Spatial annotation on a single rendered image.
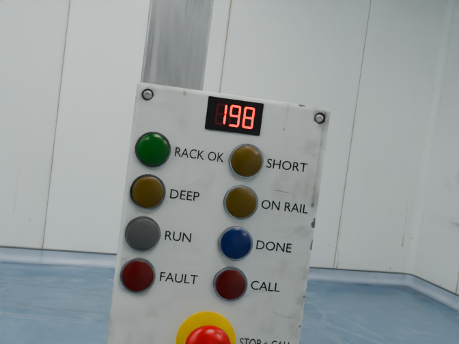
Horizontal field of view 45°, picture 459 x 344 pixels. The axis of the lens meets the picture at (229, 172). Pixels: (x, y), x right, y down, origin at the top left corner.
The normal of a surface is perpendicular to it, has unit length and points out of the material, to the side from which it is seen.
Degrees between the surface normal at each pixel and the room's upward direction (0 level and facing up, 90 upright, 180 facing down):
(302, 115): 90
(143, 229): 87
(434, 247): 90
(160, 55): 90
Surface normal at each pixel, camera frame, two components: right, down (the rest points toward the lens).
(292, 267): 0.13, 0.07
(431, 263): -0.96, -0.11
